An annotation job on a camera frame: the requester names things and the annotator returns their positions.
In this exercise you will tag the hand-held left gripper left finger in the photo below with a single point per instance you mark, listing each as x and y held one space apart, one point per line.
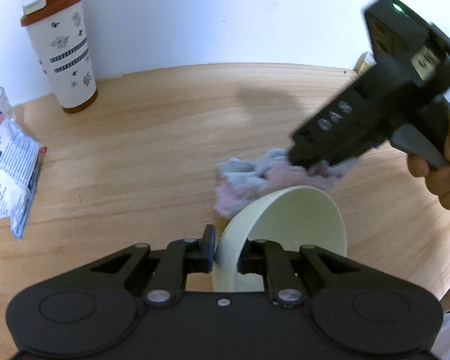
209 249

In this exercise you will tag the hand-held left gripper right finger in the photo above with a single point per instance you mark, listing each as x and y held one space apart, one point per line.
273 266

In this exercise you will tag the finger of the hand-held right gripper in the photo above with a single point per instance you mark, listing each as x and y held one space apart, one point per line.
315 155

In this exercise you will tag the pale yellow bowl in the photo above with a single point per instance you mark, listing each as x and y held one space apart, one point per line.
303 221

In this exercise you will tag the light blue cleaning cloth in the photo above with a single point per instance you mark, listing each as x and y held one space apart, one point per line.
243 180

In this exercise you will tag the person's right hand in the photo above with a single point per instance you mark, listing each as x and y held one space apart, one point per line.
448 180

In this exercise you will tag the white pill bottle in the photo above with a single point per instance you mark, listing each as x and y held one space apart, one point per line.
363 63

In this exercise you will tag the printed plastic packet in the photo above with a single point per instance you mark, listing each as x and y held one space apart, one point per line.
7 180

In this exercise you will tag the white tumbler with red lid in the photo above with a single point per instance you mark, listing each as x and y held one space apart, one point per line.
65 56

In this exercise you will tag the clear glass cup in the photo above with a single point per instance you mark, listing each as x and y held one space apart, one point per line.
0 101

